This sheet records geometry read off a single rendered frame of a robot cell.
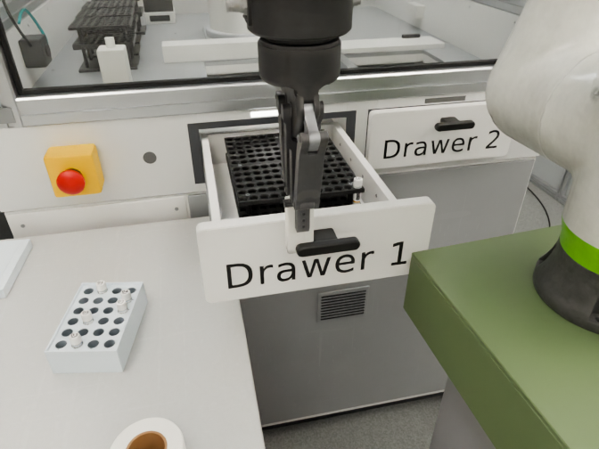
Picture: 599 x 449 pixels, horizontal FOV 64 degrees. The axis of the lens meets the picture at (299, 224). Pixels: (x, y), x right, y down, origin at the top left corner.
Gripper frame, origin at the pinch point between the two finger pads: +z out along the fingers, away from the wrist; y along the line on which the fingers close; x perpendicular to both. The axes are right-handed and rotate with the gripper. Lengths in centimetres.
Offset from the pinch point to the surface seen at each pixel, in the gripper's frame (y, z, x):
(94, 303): -8.1, 14.1, -26.1
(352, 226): -1.7, 2.4, 6.9
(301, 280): -1.7, 9.6, 0.6
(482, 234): -34, 32, 49
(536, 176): -149, 90, 160
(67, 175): -26.6, 4.1, -30.0
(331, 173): -17.0, 3.2, 8.5
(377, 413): -35, 93, 31
